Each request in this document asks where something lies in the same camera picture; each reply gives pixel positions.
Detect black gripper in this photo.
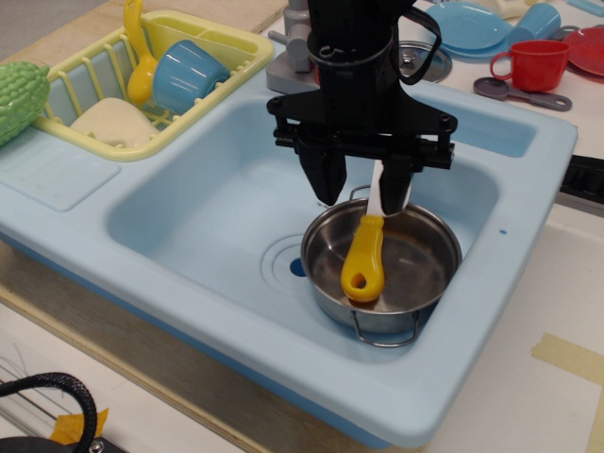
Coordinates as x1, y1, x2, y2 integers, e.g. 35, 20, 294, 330
267, 74, 458, 216

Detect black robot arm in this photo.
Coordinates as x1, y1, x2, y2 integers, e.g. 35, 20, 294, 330
267, 1, 458, 215

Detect stainless steel pot lid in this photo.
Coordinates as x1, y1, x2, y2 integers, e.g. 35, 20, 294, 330
399, 41, 453, 82

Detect grey toy faucet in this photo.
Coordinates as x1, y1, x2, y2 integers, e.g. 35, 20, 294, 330
265, 0, 319, 94

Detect grey plastic spoon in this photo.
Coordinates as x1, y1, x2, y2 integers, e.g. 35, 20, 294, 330
473, 77, 573, 111

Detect light blue toy sink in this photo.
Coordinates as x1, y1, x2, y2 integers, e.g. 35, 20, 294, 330
1, 75, 578, 446

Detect blue plastic plate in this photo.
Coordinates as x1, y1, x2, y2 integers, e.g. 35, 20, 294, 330
427, 2, 512, 59

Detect blue plastic cup in rack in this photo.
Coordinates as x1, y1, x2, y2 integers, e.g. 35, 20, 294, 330
152, 40, 230, 114

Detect red plastic mug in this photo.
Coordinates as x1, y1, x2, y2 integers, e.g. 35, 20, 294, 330
490, 40, 570, 92

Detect cream plastic item at top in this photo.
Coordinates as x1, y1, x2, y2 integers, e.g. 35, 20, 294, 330
490, 0, 529, 20

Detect blue plastic cup on table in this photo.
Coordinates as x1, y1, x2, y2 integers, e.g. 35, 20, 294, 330
507, 3, 562, 46

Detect yellow plastic spoon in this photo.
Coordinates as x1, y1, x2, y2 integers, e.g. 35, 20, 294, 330
124, 0, 158, 105

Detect yellow dish rack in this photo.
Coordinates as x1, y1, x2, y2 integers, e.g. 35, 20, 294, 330
33, 10, 274, 161

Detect red plastic plate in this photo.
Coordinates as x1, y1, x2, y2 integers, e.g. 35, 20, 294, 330
562, 27, 604, 76

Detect beige masking tape strip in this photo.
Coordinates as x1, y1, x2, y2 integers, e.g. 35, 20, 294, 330
531, 332, 603, 452

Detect green toy bitter gourd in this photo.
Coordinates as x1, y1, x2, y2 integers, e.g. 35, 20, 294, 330
1, 61, 50, 145

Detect yellow tape piece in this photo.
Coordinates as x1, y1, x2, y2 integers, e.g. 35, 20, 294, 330
49, 408, 109, 445

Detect black rail at right edge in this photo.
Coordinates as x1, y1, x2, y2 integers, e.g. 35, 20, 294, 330
560, 155, 604, 204

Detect black braided cable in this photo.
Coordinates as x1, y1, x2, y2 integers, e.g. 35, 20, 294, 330
0, 372, 99, 453

